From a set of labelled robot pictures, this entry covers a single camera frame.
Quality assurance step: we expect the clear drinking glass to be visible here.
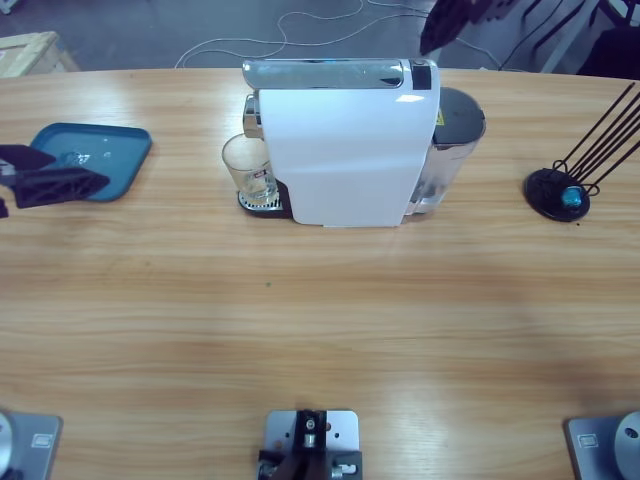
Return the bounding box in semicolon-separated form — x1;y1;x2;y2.
221;133;281;207

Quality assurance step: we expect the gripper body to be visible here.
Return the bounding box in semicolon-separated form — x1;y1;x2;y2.
0;160;20;220

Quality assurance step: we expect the white floor cable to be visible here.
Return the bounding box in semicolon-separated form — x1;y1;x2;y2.
174;0;501;71

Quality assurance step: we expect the white capsule coffee machine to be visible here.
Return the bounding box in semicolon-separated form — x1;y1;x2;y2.
242;57;442;230

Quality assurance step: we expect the clear water tank black lid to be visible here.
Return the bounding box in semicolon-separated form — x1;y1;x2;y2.
404;85;487;217

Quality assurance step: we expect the black power cable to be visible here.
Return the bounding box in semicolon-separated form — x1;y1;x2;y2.
498;0;599;70

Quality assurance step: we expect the silver coffee machine lever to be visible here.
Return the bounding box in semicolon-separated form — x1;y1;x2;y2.
241;58;405;90

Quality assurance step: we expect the teal plastic tray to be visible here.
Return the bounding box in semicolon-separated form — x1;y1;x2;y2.
4;122;154;204

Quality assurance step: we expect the wooden crate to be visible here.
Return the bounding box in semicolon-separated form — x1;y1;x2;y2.
0;30;81;79

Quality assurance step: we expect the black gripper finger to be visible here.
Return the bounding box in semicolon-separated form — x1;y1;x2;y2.
0;144;57;174
473;0;509;24
419;0;477;56
12;167;111;210

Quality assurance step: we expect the black office chair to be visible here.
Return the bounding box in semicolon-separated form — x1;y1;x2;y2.
522;0;640;81

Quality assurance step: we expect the black drip tray silver grate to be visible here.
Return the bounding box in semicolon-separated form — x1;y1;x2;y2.
237;187;292;221

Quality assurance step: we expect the black capsule holder with rods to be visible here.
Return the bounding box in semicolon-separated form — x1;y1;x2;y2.
523;82;640;222

